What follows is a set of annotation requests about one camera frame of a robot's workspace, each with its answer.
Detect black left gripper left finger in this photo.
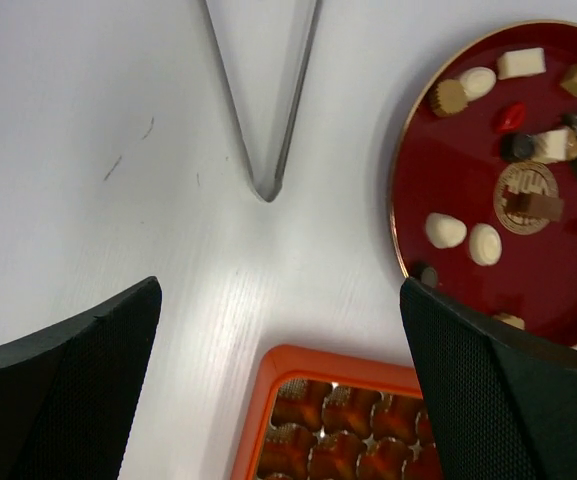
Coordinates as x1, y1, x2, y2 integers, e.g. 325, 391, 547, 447
0, 277, 162, 479

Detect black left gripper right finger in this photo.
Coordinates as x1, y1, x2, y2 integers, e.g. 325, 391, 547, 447
400, 278, 577, 479

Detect white shell chocolate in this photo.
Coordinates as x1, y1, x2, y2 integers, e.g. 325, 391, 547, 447
425, 212, 467, 249

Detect silver metal tongs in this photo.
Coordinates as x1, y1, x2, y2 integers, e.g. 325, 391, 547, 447
201, 1, 323, 203

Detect orange chocolate box tray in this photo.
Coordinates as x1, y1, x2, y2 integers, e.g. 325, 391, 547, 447
230, 345, 443, 479

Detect red lips chocolate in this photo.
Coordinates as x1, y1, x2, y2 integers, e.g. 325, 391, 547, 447
495, 102, 526, 133

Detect tan fluted cup chocolate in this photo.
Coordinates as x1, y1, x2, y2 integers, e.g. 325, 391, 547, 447
429, 79, 468, 117

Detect white oval ridged chocolate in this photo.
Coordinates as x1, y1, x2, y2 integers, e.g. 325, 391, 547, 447
458, 67, 497, 102

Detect white rectangular chocolate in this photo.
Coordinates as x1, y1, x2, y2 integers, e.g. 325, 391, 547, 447
497, 47, 546, 80

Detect red round plate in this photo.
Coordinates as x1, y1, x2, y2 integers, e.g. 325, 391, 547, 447
390, 22, 577, 346

